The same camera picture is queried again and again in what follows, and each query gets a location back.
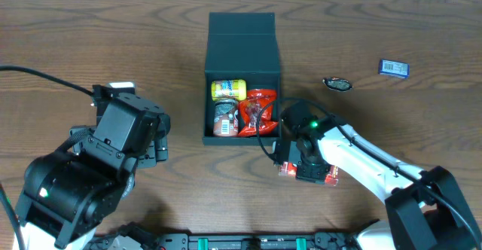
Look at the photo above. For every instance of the red Hello Panda box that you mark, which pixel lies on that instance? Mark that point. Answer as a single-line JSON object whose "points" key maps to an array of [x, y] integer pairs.
{"points": [[288, 169]]}

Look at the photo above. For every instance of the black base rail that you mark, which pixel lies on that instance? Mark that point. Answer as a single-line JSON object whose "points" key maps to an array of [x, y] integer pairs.
{"points": [[132, 236]]}

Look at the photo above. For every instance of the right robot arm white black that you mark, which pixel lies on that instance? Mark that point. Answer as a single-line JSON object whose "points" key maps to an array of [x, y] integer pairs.
{"points": [[426, 209]]}

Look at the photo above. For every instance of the small blue barcode box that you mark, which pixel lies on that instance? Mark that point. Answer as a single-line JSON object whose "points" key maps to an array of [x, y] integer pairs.
{"points": [[394, 68]]}

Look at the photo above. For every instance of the black gift box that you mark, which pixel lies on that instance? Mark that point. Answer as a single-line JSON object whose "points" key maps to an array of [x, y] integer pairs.
{"points": [[240, 46]]}

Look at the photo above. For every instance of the small dark snack wrapper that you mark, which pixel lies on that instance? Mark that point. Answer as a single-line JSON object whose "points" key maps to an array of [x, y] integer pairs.
{"points": [[338, 84]]}

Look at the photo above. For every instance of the red Pringles can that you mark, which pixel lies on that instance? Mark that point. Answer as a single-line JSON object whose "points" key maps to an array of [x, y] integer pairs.
{"points": [[226, 123]]}

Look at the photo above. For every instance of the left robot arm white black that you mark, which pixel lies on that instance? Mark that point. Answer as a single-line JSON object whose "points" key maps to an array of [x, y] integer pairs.
{"points": [[68, 192]]}

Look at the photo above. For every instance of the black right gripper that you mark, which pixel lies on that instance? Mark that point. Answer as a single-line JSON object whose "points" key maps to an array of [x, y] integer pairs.
{"points": [[283, 153]]}

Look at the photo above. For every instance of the orange Hacks candy bag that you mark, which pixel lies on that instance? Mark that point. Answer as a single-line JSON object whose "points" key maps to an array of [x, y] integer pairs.
{"points": [[256, 111]]}

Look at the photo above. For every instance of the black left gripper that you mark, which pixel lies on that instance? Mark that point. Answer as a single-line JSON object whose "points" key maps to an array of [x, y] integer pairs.
{"points": [[159, 152]]}

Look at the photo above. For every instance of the yellow Mentos bottle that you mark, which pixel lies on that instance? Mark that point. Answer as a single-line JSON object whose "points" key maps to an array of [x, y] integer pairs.
{"points": [[229, 89]]}

